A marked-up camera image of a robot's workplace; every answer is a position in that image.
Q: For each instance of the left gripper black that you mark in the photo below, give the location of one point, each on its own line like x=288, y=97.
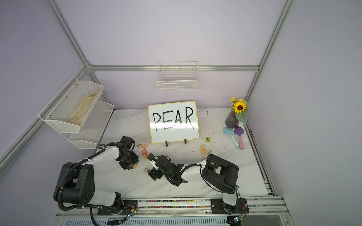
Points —
x=129, y=166

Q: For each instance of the sunflower bouquet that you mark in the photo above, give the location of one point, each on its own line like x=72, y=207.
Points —
x=240, y=109

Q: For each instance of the light blue toy shovel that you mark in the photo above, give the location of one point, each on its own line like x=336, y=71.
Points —
x=230, y=132

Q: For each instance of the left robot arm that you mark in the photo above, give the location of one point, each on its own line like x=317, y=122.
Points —
x=76, y=183

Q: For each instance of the white wire wall basket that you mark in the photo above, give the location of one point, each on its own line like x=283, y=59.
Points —
x=178, y=76

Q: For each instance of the white two-tier mesh shelf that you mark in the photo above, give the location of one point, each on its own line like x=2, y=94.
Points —
x=56, y=112

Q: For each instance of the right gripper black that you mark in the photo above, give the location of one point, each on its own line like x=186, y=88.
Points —
x=158, y=166

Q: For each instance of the purple pink toy shovel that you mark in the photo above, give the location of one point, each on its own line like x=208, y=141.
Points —
x=239, y=131

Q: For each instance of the dark glass vase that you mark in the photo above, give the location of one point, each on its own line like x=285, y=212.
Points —
x=231, y=121

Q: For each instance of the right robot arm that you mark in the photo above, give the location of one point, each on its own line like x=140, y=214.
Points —
x=219, y=174

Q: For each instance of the whiteboard with PEAR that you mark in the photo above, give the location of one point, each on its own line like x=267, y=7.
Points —
x=173, y=122

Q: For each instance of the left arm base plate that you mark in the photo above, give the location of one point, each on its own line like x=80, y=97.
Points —
x=123, y=209

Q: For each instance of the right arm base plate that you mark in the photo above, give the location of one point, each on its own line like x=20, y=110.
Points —
x=218, y=206

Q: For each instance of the beige cloth in shelf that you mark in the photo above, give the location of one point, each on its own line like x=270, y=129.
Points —
x=80, y=112

